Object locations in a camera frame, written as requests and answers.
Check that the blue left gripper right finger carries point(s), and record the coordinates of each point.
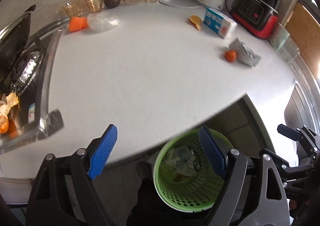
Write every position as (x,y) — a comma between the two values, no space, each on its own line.
(214,151)

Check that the dried orange peel strip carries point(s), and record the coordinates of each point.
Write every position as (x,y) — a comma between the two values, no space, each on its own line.
(195,21)

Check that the orange foam fruit net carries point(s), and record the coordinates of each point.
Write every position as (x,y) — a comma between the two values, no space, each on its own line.
(77,24)

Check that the green plastic trash basket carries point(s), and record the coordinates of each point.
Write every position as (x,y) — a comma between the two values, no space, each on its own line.
(183,177)

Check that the dark brown ceramic cup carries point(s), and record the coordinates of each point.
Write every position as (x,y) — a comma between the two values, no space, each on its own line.
(110,4)

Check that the person's right hand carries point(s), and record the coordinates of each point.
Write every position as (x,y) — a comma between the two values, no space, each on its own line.
(293,205)

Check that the blue white milk carton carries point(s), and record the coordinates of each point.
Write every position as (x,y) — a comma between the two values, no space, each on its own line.
(220,23)

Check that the white patterned ceramic cup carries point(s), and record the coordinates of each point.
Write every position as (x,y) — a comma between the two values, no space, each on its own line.
(279,37)

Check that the wooden cutting board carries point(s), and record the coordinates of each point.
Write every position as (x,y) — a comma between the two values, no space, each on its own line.
(304,31)

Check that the clear acrylic holder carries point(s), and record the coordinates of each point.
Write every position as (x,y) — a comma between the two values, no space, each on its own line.
(289,51)

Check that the silver blue wrapper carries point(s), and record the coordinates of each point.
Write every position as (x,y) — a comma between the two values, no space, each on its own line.
(244,54)

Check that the black red blender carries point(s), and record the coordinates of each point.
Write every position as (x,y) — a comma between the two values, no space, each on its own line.
(262,3)

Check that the orange mandarin peel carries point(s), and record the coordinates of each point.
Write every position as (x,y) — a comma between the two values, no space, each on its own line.
(231,55)

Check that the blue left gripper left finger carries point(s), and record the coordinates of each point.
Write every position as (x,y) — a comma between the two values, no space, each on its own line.
(101,150)

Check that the black wok with lid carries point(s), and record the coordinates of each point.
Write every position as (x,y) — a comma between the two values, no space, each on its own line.
(14,37)

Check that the clear plastic bag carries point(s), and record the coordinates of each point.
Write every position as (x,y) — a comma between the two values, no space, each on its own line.
(102,21)

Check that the amber glass cup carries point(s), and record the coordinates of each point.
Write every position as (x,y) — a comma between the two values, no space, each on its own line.
(94,5)
(72,9)

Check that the light blue cloth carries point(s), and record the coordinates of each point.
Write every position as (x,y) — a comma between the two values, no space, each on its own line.
(182,161)

